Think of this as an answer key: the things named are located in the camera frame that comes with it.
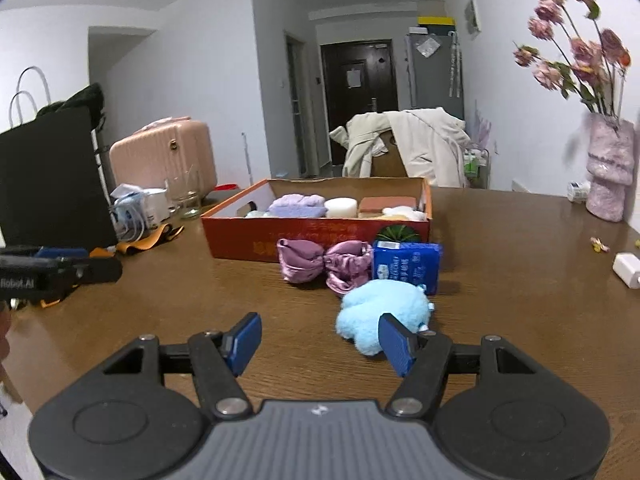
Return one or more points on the grey refrigerator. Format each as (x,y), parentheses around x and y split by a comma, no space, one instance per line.
(435,69)

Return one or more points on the cream jacket on chair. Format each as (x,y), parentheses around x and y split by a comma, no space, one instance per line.
(430,142)

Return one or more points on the pink hard suitcase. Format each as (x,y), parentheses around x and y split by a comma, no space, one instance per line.
(163,150)

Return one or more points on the orange fabric band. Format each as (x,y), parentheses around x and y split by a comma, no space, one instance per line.
(162,235)

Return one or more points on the pink textured vase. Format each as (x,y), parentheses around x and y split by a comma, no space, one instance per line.
(610,165)

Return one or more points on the person's left hand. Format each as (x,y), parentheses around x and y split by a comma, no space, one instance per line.
(5,324)

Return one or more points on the white plastic bag pile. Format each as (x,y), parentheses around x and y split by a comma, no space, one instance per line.
(138,211)

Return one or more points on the terracotta sponge block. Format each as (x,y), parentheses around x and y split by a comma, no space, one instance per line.
(374,206)

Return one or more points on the wooden chair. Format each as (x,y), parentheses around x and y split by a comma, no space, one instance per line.
(389,164)

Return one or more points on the lavender towel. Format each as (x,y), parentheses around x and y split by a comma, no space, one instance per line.
(298,206)

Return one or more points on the yellow white plush toy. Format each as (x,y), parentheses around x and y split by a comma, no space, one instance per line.
(404,212)

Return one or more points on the blue tissue pack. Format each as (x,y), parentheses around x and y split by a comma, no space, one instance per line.
(414,263)

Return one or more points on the clear glass cup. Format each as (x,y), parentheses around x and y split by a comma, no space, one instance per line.
(184,193)

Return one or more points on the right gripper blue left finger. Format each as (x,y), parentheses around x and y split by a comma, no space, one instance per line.
(240,343)

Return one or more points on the light blue plush toy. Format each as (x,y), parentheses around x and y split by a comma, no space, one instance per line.
(362,307)

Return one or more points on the pink satin scrunchie bow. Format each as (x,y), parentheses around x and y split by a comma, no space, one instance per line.
(345,266)

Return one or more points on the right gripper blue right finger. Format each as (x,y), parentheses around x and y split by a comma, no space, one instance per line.
(398,344)

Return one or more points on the yellow box on fridge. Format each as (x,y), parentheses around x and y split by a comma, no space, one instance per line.
(424,20)

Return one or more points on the wall electrical panel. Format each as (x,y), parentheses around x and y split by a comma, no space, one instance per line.
(472,18)

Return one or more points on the pink dried flower bouquet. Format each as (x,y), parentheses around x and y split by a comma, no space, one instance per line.
(592,63)

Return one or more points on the dark entrance door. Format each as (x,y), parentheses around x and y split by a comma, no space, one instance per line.
(358,77)

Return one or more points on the black paper shopping bag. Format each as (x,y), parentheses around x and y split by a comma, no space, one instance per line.
(52,193)

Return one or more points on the red cardboard box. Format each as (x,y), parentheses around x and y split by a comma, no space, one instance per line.
(231,236)

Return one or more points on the white round foam puck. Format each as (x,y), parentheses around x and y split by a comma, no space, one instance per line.
(341,208)

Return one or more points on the white charger adapter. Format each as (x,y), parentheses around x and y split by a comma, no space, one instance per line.
(627,267)

